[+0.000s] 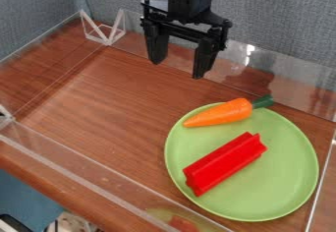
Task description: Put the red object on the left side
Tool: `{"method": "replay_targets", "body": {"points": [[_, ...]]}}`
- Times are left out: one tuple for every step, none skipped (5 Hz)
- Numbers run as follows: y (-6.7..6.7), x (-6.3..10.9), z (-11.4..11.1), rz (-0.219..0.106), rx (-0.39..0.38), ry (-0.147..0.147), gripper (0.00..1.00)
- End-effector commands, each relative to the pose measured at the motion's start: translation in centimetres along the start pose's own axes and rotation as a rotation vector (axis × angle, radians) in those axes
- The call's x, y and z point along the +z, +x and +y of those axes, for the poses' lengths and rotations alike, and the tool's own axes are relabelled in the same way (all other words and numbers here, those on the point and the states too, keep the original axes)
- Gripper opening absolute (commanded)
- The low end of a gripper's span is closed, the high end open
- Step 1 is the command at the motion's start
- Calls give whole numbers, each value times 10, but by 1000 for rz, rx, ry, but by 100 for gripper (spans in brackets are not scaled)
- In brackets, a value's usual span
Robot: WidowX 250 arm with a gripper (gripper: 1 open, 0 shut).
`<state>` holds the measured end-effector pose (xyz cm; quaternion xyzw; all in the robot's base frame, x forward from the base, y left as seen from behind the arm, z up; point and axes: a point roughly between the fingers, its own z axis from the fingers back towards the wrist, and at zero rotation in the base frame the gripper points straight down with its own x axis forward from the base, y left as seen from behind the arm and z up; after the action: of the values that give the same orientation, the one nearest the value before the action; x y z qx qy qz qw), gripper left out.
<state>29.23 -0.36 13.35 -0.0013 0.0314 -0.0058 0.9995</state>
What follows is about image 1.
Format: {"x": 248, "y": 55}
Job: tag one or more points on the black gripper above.
{"x": 205, "y": 29}

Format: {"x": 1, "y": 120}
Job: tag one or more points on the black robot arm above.
{"x": 187, "y": 8}

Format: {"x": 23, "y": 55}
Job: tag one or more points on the clear acrylic enclosure wall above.
{"x": 87, "y": 109}

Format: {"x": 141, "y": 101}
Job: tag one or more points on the white power strip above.
{"x": 69, "y": 222}

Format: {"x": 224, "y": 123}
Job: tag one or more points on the orange toy carrot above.
{"x": 228, "y": 112}

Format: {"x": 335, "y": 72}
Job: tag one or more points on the red plastic block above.
{"x": 223, "y": 162}

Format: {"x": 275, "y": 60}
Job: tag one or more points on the green plate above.
{"x": 249, "y": 170}

